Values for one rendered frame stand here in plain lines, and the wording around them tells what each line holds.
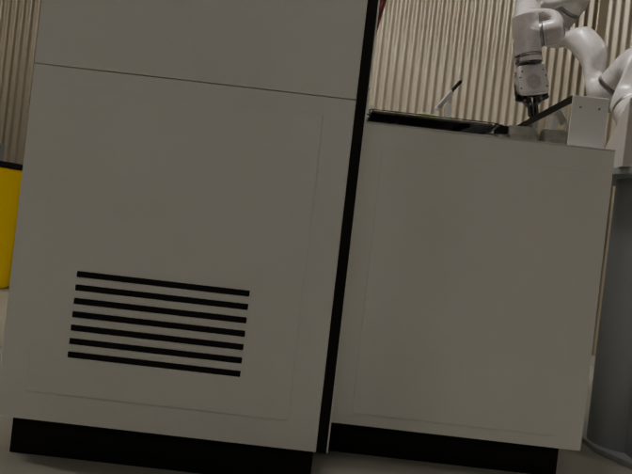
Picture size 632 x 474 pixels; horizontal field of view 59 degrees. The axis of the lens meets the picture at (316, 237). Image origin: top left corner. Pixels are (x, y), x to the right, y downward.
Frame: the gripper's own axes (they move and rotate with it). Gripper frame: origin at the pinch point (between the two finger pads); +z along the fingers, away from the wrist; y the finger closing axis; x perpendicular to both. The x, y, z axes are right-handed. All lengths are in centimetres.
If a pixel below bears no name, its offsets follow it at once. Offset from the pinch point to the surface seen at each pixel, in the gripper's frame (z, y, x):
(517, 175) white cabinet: 23, -24, -46
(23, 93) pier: -74, -254, 181
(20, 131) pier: -51, -259, 181
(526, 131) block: 9.0, -11.2, -21.8
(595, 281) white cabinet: 51, -7, -46
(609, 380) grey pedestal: 83, 7, -20
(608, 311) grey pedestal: 64, 10, -18
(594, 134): 14.0, -1.0, -40.1
